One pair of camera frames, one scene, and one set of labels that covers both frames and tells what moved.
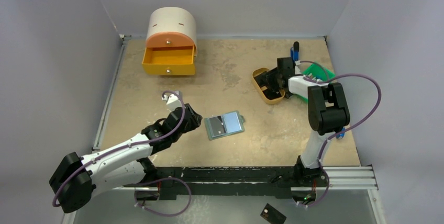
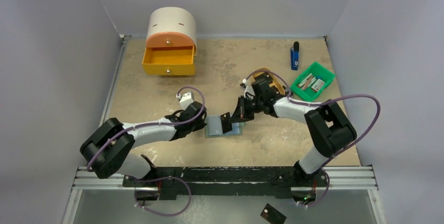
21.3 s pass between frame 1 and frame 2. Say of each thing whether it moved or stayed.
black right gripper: moved
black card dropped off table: stayed
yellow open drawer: stayed
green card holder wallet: stayed
